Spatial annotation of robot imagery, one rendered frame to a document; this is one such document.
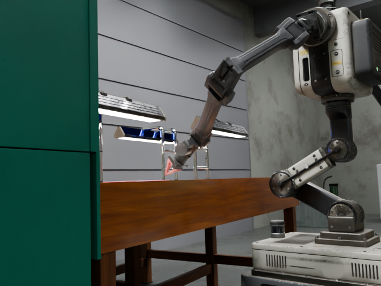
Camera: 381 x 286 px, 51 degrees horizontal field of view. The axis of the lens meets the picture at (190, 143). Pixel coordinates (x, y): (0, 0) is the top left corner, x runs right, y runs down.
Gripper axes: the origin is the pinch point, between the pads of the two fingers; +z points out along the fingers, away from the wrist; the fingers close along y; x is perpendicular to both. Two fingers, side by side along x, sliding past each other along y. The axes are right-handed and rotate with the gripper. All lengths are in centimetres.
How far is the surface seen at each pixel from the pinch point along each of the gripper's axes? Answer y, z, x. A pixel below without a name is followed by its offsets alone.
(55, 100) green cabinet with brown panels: 90, -35, 8
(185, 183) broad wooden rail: 30.6, -19.6, 21.4
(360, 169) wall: -699, 12, -6
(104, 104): 39.5, -16.7, -20.8
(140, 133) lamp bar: -56, 26, -57
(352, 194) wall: -701, 58, 20
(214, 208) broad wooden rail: 10.3, -12.9, 29.8
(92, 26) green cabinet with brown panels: 79, -49, -8
